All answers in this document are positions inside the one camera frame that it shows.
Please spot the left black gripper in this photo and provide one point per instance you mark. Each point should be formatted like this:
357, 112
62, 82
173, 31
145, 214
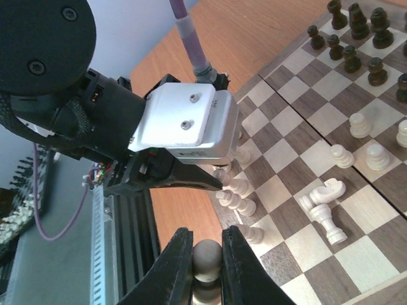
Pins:
152, 168

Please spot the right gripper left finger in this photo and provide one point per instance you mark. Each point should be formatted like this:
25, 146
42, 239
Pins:
170, 280

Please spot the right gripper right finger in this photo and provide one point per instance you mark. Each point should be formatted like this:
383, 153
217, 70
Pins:
243, 278

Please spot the white pawn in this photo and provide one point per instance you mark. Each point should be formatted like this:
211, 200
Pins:
207, 261

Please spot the wooden folding chess board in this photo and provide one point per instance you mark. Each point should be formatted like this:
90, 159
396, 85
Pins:
295, 149

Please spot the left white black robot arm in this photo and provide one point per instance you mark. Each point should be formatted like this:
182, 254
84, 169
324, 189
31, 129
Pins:
51, 96

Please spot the pile of white chess pieces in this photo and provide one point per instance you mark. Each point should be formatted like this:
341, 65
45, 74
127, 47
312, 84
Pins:
232, 196

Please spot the dark chess pieces row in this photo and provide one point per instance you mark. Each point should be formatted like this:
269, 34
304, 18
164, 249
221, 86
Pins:
324, 80

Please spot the lying white rook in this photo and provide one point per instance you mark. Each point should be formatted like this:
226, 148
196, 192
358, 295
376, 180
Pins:
322, 214

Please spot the lying white knight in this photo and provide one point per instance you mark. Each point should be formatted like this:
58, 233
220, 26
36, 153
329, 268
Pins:
330, 191

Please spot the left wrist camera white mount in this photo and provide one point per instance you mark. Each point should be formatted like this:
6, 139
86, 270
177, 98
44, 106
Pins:
196, 123

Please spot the black aluminium frame rail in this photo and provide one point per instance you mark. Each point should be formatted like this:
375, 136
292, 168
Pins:
134, 240

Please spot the light blue cable duct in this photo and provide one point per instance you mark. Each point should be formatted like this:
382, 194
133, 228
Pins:
97, 256

